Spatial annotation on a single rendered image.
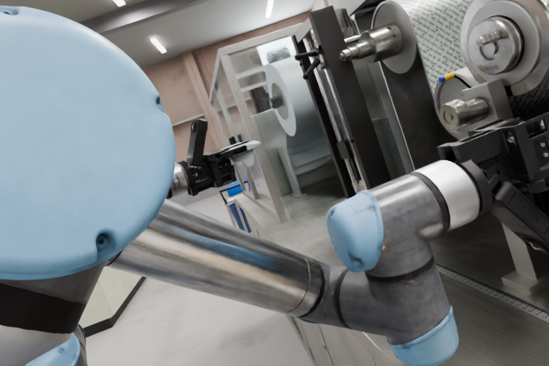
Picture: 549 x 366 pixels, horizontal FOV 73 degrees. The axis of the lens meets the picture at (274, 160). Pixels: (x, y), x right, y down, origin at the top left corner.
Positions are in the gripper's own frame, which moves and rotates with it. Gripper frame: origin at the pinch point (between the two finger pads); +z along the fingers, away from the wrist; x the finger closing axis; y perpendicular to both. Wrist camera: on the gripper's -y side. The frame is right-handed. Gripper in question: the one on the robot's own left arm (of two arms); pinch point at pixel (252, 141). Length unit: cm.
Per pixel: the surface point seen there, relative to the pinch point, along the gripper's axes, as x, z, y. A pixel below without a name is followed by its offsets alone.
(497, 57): 59, 9, -8
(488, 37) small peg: 60, 6, -11
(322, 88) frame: 19.2, 11.3, -8.8
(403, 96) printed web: 30.1, 24.3, -2.3
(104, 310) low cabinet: -296, -49, 146
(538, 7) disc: 64, 9, -13
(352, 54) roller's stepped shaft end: 32.4, 9.6, -14.0
